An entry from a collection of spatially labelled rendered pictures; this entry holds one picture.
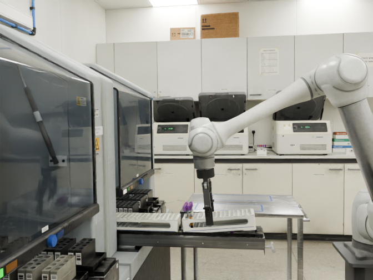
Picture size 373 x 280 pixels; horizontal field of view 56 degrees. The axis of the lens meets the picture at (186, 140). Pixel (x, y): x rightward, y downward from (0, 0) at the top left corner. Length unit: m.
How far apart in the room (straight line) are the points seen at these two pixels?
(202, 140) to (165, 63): 2.99
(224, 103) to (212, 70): 0.39
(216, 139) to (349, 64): 0.51
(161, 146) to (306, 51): 1.88
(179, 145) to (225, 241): 2.43
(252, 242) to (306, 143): 2.47
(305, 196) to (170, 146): 1.51
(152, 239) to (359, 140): 0.88
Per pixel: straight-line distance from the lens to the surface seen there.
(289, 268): 2.34
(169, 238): 1.50
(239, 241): 1.48
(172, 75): 4.14
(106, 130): 1.38
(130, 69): 4.26
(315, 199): 3.94
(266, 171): 3.81
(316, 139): 3.86
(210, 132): 1.25
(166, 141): 3.83
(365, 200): 1.63
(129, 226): 1.56
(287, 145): 3.81
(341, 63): 1.31
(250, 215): 1.47
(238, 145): 3.78
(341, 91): 1.34
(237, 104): 4.06
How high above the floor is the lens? 1.27
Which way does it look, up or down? 3 degrees down
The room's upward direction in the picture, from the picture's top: 1 degrees counter-clockwise
